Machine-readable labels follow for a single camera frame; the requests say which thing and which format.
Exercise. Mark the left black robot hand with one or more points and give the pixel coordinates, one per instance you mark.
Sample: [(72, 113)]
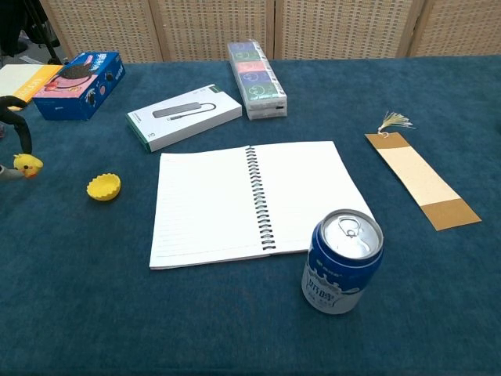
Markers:
[(24, 133)]

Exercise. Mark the yellow rubber duck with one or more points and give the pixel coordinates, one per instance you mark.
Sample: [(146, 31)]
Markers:
[(28, 164)]

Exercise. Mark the yellow cupcake mould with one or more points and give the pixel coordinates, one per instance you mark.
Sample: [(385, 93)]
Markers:
[(102, 190)]

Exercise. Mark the yellow paper notepad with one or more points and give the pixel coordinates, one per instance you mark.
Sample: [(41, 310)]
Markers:
[(27, 80)]

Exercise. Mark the blue cookie box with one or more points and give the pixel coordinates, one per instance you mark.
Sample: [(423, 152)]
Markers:
[(74, 90)]

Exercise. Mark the black tripod stand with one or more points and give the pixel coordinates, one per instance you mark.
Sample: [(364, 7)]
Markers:
[(43, 27)]

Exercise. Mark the white USB hub box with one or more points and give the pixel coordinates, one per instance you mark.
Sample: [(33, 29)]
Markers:
[(184, 117)]

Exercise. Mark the open white spiral notebook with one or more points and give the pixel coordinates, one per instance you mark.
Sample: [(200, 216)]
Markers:
[(203, 203)]

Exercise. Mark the teal blue tablecloth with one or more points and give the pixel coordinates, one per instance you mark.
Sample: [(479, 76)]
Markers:
[(117, 313)]

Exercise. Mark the clear box of coloured cards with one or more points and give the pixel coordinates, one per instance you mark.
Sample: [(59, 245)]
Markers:
[(260, 86)]

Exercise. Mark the woven wooden folding screen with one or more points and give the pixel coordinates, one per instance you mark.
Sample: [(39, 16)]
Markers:
[(313, 27)]

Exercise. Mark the blue white drink can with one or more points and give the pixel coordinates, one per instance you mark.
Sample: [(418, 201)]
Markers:
[(340, 274)]

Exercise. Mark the brown paper bookmark with tassel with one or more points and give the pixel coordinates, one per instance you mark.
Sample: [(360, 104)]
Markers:
[(422, 176)]

